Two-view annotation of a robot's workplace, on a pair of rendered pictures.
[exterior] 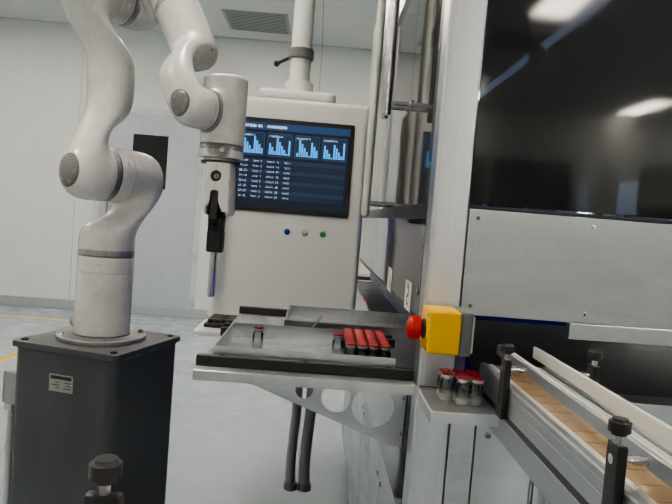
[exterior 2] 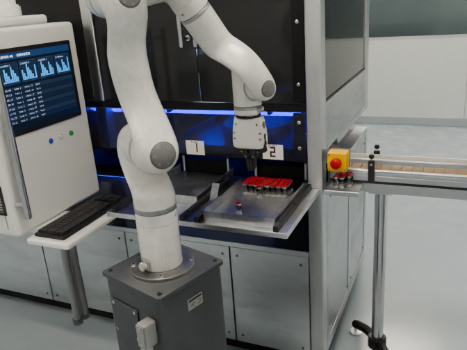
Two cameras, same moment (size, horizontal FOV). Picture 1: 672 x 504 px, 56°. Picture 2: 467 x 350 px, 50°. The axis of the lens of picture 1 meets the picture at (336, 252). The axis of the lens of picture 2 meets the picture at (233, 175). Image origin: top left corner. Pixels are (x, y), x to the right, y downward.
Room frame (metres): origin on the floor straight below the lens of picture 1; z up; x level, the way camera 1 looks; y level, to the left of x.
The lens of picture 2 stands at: (0.60, 1.59, 1.58)
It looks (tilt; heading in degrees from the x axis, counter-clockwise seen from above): 19 degrees down; 297
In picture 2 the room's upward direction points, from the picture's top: 4 degrees counter-clockwise
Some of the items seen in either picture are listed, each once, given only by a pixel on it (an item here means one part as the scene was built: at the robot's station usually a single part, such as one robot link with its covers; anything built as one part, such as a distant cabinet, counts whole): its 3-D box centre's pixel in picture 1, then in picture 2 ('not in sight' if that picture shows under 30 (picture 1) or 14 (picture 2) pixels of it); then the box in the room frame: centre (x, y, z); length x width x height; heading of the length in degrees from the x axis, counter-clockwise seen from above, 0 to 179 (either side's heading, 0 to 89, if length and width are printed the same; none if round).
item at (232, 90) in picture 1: (222, 110); (247, 82); (1.21, 0.24, 1.35); 0.09 x 0.08 x 0.13; 147
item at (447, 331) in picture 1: (444, 329); (338, 160); (1.05, -0.19, 0.99); 0.08 x 0.07 x 0.07; 92
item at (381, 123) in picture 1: (382, 131); (39, 33); (2.37, -0.14, 1.50); 0.49 x 0.01 x 0.59; 2
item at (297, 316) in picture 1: (351, 323); (187, 182); (1.64, -0.06, 0.90); 0.34 x 0.26 x 0.04; 92
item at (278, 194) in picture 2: (348, 346); (264, 189); (1.29, -0.04, 0.90); 0.18 x 0.02 x 0.05; 2
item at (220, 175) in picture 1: (219, 186); (249, 130); (1.22, 0.23, 1.21); 0.10 x 0.08 x 0.11; 2
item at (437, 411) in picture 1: (464, 407); (345, 187); (1.04, -0.23, 0.87); 0.14 x 0.13 x 0.02; 92
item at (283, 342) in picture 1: (306, 346); (256, 200); (1.29, 0.05, 0.90); 0.34 x 0.26 x 0.04; 92
